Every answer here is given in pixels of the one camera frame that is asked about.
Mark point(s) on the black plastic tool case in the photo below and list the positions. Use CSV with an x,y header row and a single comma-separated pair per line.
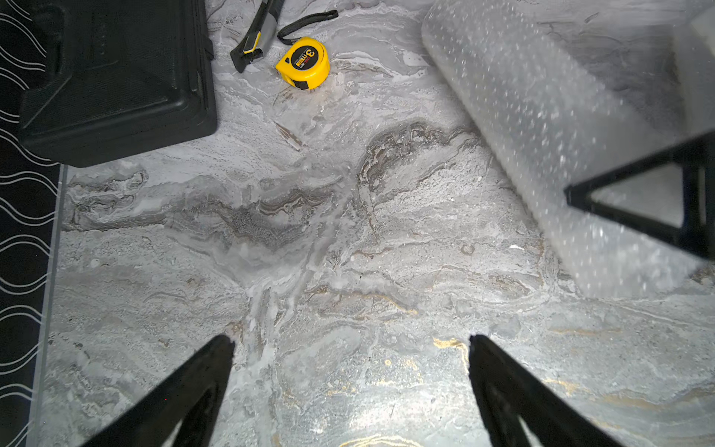
x,y
123,78

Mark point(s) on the clear bubble wrap roll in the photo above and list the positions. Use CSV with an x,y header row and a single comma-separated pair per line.
x,y
563,91

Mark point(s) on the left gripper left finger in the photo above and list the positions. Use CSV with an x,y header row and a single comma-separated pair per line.
x,y
186,403

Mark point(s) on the bubble white cylinder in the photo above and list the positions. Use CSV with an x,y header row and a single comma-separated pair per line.
x,y
693,46

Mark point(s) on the black utility knife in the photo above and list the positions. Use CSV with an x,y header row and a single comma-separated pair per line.
x,y
263,30

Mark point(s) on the yellow tape measure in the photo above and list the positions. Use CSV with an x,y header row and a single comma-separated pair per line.
x,y
306,65

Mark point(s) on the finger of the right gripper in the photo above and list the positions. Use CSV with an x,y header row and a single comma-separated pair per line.
x,y
668,196

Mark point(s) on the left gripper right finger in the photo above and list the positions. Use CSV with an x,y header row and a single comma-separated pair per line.
x,y
511,400

